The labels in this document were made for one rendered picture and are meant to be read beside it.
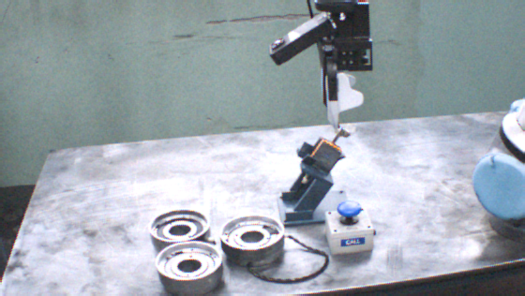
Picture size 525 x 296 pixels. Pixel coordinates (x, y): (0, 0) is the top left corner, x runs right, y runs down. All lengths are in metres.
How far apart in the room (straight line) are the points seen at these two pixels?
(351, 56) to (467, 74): 1.84
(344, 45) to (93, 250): 0.55
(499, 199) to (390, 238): 0.25
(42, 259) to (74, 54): 1.62
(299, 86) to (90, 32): 0.85
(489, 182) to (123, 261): 0.61
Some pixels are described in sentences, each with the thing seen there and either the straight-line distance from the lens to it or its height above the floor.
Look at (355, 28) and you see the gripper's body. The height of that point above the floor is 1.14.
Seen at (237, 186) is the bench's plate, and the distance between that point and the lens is 1.38.
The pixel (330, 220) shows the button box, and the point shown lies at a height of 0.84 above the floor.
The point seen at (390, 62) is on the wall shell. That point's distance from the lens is 2.84.
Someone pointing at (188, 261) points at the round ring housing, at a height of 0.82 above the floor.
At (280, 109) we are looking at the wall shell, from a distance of 2.83.
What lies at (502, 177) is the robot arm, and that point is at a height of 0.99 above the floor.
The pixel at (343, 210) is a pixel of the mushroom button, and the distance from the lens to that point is 1.15.
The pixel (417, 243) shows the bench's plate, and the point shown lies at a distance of 1.20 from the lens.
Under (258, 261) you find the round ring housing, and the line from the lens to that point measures 1.14.
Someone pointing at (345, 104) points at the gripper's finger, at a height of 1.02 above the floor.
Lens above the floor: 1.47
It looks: 26 degrees down
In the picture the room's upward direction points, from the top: 4 degrees counter-clockwise
